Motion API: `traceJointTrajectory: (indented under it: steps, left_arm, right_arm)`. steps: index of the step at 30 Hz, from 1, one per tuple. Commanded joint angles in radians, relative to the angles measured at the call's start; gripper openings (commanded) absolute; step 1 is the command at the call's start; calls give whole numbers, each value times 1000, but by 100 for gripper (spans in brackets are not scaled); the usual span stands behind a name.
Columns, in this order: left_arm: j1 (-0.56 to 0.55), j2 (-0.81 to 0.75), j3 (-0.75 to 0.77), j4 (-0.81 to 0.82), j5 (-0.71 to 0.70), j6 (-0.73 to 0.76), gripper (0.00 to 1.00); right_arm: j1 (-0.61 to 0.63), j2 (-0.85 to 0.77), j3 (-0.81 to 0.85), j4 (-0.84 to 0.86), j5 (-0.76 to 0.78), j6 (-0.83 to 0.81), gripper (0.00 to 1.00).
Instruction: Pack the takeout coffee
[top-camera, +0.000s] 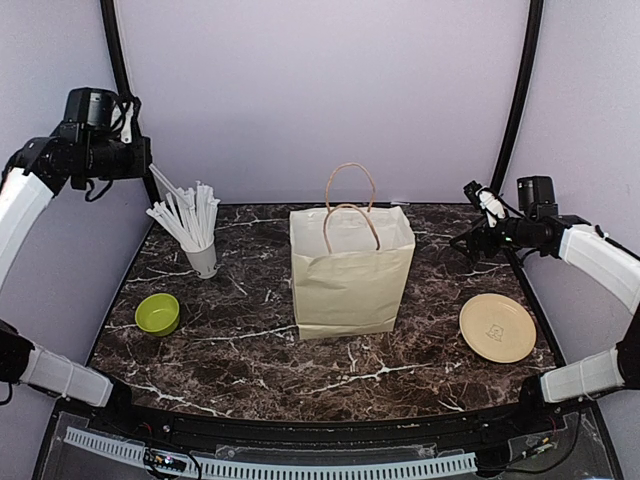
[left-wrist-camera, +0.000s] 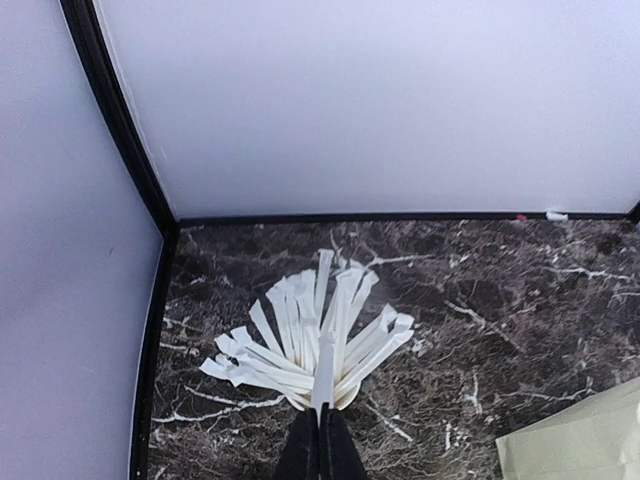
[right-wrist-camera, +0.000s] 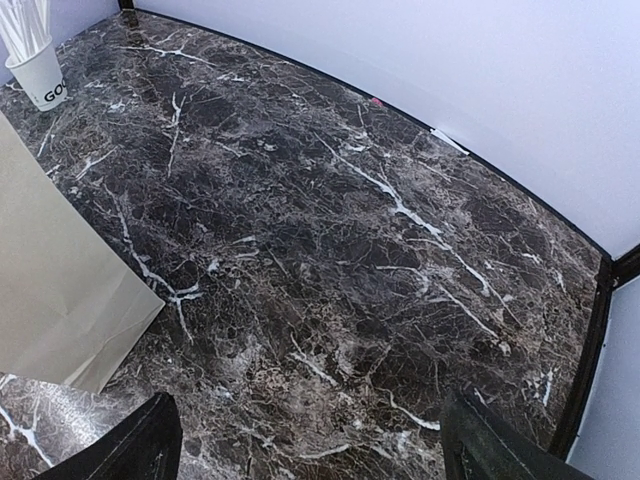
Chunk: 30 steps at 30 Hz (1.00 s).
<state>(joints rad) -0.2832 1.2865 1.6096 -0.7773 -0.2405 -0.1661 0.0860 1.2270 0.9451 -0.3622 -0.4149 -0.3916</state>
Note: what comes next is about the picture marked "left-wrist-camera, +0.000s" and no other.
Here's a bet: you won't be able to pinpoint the white cup of straws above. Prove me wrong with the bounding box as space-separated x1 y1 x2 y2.
199 249 414 410

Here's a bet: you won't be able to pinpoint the white paper straw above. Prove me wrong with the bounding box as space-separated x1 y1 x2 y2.
311 333 335 411

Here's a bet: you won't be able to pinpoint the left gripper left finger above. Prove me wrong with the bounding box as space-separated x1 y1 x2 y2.
273 409 320 480

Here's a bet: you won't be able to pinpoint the left black frame post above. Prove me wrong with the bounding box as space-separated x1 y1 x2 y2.
60 0 179 238

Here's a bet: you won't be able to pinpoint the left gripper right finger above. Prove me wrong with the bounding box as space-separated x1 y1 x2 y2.
319 403 368 480

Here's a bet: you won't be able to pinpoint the beige paper bag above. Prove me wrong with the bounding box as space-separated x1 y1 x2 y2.
496 378 639 480

